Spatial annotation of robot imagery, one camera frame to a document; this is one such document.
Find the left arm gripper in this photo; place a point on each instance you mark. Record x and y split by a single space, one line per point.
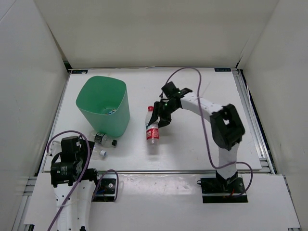
83 149

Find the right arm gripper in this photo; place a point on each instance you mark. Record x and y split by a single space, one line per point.
157 112

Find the red cap water bottle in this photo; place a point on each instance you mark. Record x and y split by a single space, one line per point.
152 131

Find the grapefruit label white cap bottle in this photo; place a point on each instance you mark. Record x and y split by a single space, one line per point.
109 111

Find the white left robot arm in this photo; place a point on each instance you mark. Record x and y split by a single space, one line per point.
73 185

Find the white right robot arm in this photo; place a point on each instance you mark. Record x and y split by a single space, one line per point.
226 127

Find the green plastic bin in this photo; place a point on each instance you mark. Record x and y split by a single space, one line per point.
101 92

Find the clear white cap bottle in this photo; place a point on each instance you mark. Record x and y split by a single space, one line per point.
98 152

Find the black cap black label bottle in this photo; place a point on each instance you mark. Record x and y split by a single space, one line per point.
102 139

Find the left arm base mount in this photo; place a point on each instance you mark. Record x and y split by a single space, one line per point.
106 187

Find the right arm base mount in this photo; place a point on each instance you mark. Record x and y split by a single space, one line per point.
213 192

